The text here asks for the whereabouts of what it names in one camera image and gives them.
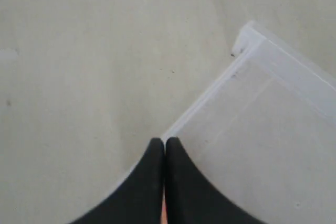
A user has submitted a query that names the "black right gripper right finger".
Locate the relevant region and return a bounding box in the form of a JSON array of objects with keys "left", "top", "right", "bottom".
[{"left": 165, "top": 137, "right": 260, "bottom": 223}]

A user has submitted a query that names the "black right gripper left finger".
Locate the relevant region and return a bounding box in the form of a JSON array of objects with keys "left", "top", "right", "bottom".
[{"left": 73, "top": 138, "right": 165, "bottom": 224}]

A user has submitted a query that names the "brown egg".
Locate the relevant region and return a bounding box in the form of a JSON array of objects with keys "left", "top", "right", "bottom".
[{"left": 161, "top": 198, "right": 167, "bottom": 224}]

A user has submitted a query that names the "clear plastic storage box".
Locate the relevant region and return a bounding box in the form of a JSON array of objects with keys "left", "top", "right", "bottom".
[{"left": 115, "top": 48, "right": 336, "bottom": 224}]

